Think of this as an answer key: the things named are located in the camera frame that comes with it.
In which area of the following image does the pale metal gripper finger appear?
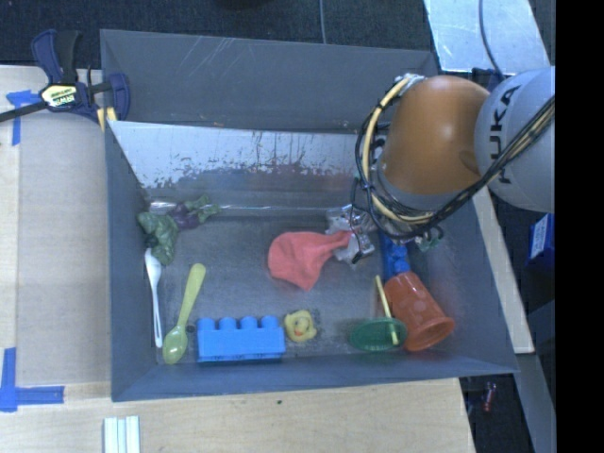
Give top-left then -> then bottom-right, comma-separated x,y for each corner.
333,243 -> 362,268
325,208 -> 353,235

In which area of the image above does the red cloth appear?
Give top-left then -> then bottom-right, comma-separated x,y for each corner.
267,230 -> 354,293

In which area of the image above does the blue knobbly plastic toy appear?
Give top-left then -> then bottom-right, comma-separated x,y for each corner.
378,230 -> 411,278

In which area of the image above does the yellow plastic stick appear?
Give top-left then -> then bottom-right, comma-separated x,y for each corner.
374,275 -> 400,347

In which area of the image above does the yellow rubber duck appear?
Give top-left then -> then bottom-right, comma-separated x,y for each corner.
283,310 -> 318,344

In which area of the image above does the orange plastic cup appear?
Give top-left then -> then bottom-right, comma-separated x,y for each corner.
382,271 -> 457,353

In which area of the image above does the blue toy brick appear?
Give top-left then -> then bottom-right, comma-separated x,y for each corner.
194,314 -> 288,364

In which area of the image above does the grey metal bin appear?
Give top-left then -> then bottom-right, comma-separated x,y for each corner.
98,28 -> 521,403

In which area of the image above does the green toy figure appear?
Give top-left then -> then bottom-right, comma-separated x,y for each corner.
136,193 -> 223,267

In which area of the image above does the yellow-green plastic spoon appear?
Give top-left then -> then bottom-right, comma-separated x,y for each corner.
161,262 -> 208,366

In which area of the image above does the white plastic fork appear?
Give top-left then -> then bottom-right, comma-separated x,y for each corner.
143,247 -> 164,349

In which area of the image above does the pale wood board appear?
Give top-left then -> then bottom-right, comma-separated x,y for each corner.
15,109 -> 113,389

